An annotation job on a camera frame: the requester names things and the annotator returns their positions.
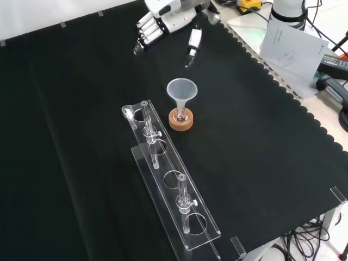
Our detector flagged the black red tripod leg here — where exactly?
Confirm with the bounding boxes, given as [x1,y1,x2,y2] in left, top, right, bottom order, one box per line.
[331,29,348,55]

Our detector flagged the clear acrylic cloth clip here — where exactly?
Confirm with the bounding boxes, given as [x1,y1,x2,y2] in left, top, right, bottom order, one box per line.
[330,186,348,204]
[230,235,248,259]

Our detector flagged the translucent plastic funnel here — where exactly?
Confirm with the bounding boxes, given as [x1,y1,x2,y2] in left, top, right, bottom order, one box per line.
[166,78,198,117]

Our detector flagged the yellow stop button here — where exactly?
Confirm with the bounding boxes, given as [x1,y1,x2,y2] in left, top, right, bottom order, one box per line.
[235,0,263,15]

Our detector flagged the white paper booklet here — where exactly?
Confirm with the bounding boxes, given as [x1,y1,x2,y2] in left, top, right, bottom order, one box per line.
[259,18,330,82]

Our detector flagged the clear acrylic funnel stand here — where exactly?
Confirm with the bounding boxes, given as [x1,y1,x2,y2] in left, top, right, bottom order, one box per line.
[121,100,221,261]

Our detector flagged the cork ring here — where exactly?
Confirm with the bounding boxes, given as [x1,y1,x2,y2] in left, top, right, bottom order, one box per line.
[168,108,194,132]

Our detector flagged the black bench cloth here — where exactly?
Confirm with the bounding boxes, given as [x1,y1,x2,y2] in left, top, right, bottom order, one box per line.
[0,0,348,261]

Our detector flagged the grey green power plug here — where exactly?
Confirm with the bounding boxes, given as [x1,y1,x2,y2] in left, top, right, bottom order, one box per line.
[315,72,348,109]

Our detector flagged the black power adapter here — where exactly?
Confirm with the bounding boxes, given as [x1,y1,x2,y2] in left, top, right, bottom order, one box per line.
[318,53,348,80]

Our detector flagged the pale board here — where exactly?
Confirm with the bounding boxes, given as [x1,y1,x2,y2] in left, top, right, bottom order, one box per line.
[227,13,325,100]

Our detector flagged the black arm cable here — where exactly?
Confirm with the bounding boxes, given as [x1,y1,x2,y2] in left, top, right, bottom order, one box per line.
[298,0,339,47]

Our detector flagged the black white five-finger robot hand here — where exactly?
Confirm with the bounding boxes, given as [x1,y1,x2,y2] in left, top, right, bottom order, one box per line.
[132,0,221,68]

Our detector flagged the black floor cable bundle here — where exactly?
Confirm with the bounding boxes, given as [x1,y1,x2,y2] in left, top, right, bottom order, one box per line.
[271,214,348,261]

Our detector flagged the small round-bottom glass flask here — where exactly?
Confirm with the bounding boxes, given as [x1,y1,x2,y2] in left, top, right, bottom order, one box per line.
[173,105,189,123]

